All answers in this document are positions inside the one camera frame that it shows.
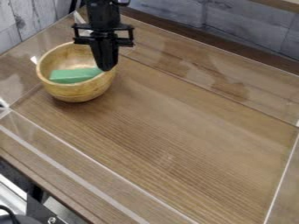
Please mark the clear acrylic corner bracket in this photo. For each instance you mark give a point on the clear acrylic corner bracket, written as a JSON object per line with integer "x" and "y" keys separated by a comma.
{"x": 80, "y": 20}

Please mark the green rectangular block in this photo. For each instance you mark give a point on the green rectangular block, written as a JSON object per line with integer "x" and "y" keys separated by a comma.
{"x": 68, "y": 76}

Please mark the black metal bracket with bolt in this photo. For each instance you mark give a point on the black metal bracket with bolt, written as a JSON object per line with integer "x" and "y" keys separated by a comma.
{"x": 37, "y": 211}

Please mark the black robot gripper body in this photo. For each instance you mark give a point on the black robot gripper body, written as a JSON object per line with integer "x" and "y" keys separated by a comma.
{"x": 104, "y": 24}

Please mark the clear acrylic tray wall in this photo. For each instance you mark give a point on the clear acrylic tray wall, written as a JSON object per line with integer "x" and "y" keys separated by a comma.
{"x": 188, "y": 143}

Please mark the round wooden bowl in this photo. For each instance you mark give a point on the round wooden bowl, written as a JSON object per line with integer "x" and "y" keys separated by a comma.
{"x": 69, "y": 56}

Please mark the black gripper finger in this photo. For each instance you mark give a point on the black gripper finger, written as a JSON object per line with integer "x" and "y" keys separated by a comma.
{"x": 97, "y": 48}
{"x": 110, "y": 54}

